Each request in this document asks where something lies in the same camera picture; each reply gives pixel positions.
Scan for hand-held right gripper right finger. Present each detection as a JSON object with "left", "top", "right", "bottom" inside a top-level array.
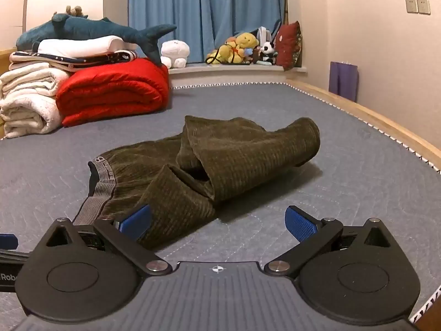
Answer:
[{"left": 263, "top": 205, "right": 402, "bottom": 278}]

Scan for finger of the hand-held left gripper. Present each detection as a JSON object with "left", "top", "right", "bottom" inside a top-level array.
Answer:
[
  {"left": 0, "top": 250, "right": 30, "bottom": 261},
  {"left": 0, "top": 234, "right": 19, "bottom": 250}
]

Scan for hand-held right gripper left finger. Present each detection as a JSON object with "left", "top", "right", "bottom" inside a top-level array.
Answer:
[{"left": 34, "top": 204, "right": 173, "bottom": 277}]

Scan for olive corduroy pants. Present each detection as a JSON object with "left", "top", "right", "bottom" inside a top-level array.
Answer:
[{"left": 72, "top": 115, "right": 321, "bottom": 250}]

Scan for grey quilted mattress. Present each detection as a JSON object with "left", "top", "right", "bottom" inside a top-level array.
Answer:
[{"left": 0, "top": 82, "right": 441, "bottom": 331}]

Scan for white folded blanket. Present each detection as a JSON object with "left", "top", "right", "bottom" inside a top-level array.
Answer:
[{"left": 0, "top": 63, "right": 74, "bottom": 139}]

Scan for red folded quilt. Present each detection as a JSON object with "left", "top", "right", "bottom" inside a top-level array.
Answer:
[{"left": 56, "top": 57, "right": 170, "bottom": 127}]

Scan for purple paper bag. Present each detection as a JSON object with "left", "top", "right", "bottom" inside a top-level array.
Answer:
[{"left": 329, "top": 61, "right": 359, "bottom": 102}]

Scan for white window ledge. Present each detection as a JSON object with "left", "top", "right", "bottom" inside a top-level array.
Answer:
[{"left": 168, "top": 63, "right": 307, "bottom": 88}]

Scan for navy star-print blanket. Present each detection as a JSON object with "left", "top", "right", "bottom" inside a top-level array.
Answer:
[{"left": 9, "top": 50, "right": 138, "bottom": 73}]

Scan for white round plush toy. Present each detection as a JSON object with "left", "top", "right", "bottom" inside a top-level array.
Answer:
[{"left": 160, "top": 40, "right": 191, "bottom": 69}]

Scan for panda plush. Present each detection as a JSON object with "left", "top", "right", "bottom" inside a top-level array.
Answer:
[{"left": 259, "top": 41, "right": 278, "bottom": 64}]

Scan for red cushion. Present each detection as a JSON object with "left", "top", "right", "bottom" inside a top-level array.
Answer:
[{"left": 276, "top": 21, "right": 303, "bottom": 71}]

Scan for white pillow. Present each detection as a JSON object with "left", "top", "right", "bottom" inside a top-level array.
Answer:
[{"left": 37, "top": 35, "right": 138, "bottom": 58}]

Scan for yellow bear plush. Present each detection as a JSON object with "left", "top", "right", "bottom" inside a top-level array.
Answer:
[{"left": 206, "top": 33, "right": 260, "bottom": 65}]

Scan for white desk fan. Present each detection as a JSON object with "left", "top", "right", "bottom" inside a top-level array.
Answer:
[{"left": 257, "top": 26, "right": 273, "bottom": 47}]

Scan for blue shark plush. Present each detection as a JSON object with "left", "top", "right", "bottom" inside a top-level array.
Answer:
[{"left": 15, "top": 13, "right": 177, "bottom": 67}]

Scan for blue curtain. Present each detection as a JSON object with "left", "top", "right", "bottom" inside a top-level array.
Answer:
[{"left": 128, "top": 0, "right": 287, "bottom": 63}]

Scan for white wardrobe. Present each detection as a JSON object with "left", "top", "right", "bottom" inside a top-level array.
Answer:
[{"left": 0, "top": 0, "right": 104, "bottom": 50}]

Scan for wooden bed frame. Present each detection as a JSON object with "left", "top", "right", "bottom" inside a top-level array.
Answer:
[{"left": 0, "top": 47, "right": 441, "bottom": 331}]

